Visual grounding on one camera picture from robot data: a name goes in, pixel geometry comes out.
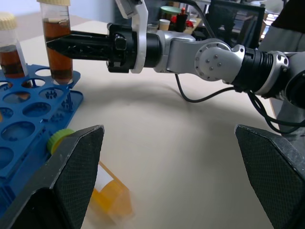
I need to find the white paper cup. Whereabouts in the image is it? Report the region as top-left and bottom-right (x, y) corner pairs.
(159, 19), (171, 31)

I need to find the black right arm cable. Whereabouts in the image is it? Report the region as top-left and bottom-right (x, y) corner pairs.
(175, 0), (305, 134)

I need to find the yellow tube with green cap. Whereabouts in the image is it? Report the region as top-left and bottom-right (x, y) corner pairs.
(47, 128), (134, 219)

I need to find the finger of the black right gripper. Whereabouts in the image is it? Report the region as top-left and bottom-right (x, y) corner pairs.
(46, 35), (111, 61)
(68, 33), (110, 40)

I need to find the blue test tube rack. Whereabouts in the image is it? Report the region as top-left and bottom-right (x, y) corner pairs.
(0, 63), (84, 210)

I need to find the clear plastic cup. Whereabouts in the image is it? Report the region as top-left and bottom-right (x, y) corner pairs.
(147, 22), (160, 33)

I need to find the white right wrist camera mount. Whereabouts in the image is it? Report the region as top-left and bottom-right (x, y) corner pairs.
(114, 0), (149, 74)

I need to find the black monitor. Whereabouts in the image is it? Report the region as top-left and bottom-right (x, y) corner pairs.
(209, 0), (265, 50)

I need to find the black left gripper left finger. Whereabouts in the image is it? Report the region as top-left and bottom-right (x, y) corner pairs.
(0, 125), (105, 229)

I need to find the brown tube with cream cap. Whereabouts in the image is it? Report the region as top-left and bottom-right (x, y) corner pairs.
(37, 0), (74, 86)
(0, 12), (33, 88)

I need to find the black bottle with red cap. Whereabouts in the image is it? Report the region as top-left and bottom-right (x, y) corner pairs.
(175, 8), (188, 31)

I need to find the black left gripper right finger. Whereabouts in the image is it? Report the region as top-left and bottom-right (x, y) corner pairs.
(234, 124), (305, 229)

